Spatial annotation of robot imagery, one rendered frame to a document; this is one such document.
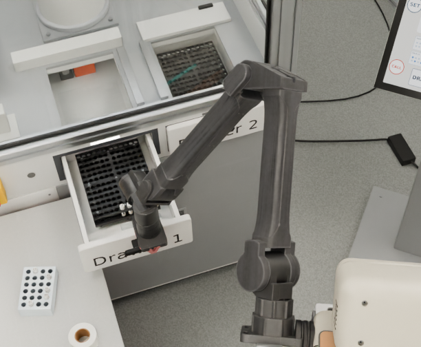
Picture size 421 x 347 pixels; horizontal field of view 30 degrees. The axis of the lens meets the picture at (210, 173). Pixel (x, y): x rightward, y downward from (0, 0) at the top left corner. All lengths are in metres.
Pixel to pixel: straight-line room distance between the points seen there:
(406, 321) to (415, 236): 1.54
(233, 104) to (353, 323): 0.50
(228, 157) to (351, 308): 1.07
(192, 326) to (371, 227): 0.78
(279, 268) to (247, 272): 0.06
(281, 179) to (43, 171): 0.87
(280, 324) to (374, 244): 1.56
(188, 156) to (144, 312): 1.29
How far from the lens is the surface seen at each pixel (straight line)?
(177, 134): 2.18
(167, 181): 1.74
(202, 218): 2.59
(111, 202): 2.07
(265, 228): 1.51
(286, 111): 1.51
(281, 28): 2.05
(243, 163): 2.42
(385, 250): 3.02
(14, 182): 2.21
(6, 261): 2.20
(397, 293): 1.39
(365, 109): 3.48
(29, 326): 2.09
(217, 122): 1.63
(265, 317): 1.51
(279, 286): 1.51
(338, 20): 3.85
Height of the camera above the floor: 2.59
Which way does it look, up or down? 53 degrees down
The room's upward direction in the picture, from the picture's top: 2 degrees counter-clockwise
